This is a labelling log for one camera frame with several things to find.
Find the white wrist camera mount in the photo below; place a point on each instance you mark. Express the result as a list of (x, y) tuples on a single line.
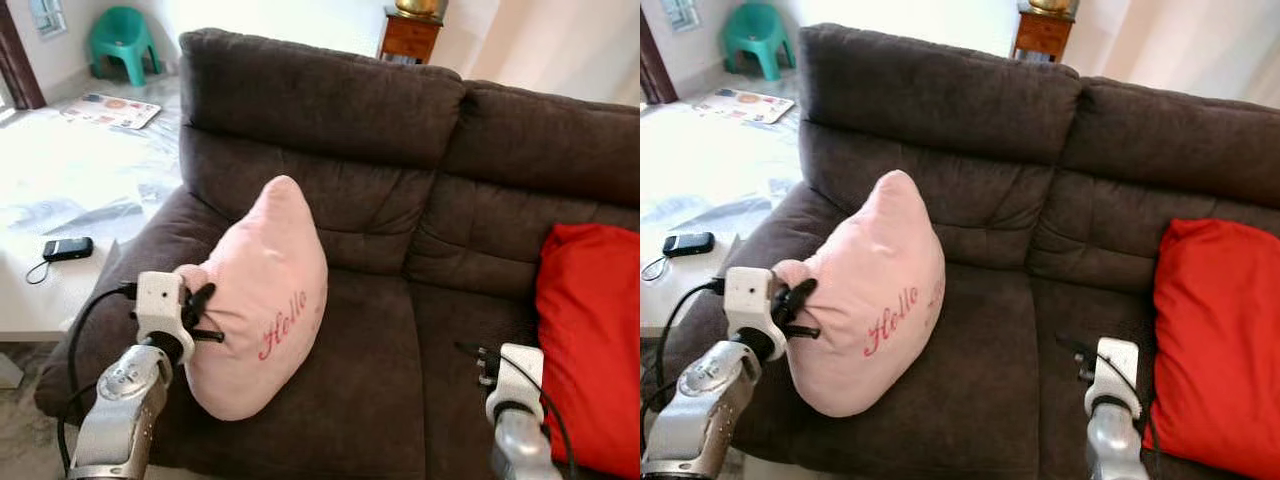
[(518, 375), (750, 305), (160, 305), (1115, 370)]

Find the black handheld device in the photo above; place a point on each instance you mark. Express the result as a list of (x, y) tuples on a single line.
[(68, 249), (689, 244)]

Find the white side table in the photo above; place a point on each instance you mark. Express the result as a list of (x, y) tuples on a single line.
[(50, 295), (670, 295)]

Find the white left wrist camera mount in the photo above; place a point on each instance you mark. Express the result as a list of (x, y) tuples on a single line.
[(750, 305), (160, 305)]

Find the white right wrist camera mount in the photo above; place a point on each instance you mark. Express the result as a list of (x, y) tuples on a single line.
[(518, 375), (1115, 370)]

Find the green plastic chair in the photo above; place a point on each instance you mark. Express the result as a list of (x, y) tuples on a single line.
[(122, 40), (758, 35)]

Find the small wall window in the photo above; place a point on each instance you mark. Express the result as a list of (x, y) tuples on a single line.
[(47, 16), (686, 13)]

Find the dark brown fabric sofa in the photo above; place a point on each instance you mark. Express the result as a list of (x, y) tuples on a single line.
[(1020, 220), (400, 230)]

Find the golden vase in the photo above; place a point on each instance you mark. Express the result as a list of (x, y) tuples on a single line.
[(420, 7), (1052, 5)]

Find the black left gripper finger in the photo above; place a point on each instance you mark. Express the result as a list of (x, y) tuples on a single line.
[(203, 298), (800, 293)]

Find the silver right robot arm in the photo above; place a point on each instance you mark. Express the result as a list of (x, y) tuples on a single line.
[(1112, 445), (520, 445)]

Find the pink pillow with red lettering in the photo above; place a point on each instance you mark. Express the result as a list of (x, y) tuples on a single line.
[(260, 300), (880, 290)]

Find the brown door frame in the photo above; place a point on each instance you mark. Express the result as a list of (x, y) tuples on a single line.
[(655, 65), (18, 60)]

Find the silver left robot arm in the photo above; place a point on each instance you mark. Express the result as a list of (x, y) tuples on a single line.
[(120, 400), (700, 405)]

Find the wooden cabinet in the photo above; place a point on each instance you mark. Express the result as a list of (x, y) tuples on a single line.
[(1042, 35), (408, 38)]

